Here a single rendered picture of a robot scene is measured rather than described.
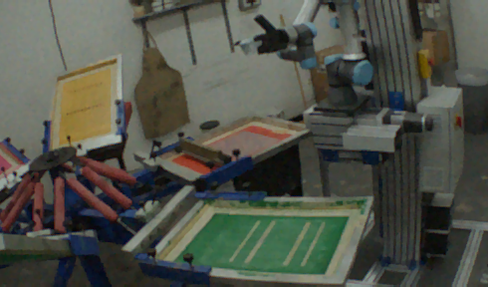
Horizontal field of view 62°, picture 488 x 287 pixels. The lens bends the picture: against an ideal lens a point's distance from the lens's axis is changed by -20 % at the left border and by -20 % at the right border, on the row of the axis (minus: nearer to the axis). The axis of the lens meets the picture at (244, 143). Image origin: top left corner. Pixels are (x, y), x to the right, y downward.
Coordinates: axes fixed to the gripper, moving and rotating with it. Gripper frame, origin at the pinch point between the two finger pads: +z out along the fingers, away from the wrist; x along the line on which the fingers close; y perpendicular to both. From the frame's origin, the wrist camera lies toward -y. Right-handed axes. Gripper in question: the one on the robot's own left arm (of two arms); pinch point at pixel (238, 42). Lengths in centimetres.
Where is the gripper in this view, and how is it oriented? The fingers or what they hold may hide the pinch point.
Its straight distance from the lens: 183.8
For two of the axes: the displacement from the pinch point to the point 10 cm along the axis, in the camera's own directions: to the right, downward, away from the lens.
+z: -8.5, 3.3, -4.2
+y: 2.5, 9.4, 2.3
